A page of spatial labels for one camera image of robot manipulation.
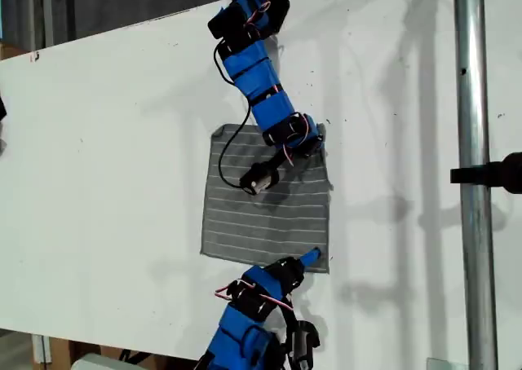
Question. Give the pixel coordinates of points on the grey striped towel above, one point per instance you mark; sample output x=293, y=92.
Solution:
x=265, y=227

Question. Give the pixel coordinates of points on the black clamp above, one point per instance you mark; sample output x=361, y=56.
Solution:
x=489, y=176

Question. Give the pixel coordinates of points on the white box under table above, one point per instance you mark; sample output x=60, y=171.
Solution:
x=106, y=362

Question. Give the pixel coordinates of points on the brown cardboard box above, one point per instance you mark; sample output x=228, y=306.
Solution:
x=57, y=351

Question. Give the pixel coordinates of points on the gripper camera stalk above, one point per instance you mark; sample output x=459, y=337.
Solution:
x=279, y=159

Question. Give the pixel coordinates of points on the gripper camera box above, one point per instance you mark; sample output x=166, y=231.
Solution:
x=259, y=179
x=302, y=341

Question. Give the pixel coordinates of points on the steel post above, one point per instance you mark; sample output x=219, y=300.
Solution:
x=473, y=101

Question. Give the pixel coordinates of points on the white table leg bracket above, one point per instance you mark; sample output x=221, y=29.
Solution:
x=41, y=349

